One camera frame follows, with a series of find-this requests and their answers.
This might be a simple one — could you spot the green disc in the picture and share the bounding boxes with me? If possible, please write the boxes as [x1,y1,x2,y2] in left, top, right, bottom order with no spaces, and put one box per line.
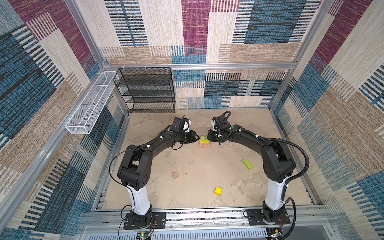
[200,136,208,142]

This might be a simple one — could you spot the yellow rectangular block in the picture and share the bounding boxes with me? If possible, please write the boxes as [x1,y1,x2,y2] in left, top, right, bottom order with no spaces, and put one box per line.
[200,136,210,144]

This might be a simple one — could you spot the natural wood block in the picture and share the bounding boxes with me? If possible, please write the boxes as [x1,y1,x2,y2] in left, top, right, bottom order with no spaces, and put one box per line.
[199,143,211,148]

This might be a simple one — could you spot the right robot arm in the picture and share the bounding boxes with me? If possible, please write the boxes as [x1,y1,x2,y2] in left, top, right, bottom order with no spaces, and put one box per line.
[207,114,296,224]

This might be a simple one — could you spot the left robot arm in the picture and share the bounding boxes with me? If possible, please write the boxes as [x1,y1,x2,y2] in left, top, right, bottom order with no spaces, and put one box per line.
[117,117,200,227]

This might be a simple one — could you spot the green rectangular block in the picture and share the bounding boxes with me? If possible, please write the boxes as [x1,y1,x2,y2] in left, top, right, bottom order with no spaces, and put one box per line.
[243,159,253,170]

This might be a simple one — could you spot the yellow cube block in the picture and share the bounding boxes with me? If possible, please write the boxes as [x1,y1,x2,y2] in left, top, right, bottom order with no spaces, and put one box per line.
[214,187,223,196]

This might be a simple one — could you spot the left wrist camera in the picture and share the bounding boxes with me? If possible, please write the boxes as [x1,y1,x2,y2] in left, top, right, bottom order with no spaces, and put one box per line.
[183,118,192,133]

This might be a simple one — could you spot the black wire shelf rack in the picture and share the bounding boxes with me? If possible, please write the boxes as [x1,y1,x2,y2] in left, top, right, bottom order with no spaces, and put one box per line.
[115,67,176,114]

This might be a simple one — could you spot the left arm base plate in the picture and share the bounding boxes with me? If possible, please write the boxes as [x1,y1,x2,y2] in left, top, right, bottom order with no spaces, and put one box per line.
[123,211,167,230]

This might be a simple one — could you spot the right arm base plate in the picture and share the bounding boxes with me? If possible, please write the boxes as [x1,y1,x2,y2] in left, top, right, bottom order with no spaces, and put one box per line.
[246,208,292,226]

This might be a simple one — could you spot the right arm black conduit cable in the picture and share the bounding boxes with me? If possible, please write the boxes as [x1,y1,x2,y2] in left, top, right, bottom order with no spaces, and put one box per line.
[217,110,310,240]

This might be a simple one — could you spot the white wire mesh basket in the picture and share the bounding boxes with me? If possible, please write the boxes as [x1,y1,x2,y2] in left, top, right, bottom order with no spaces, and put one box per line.
[65,72,117,135]

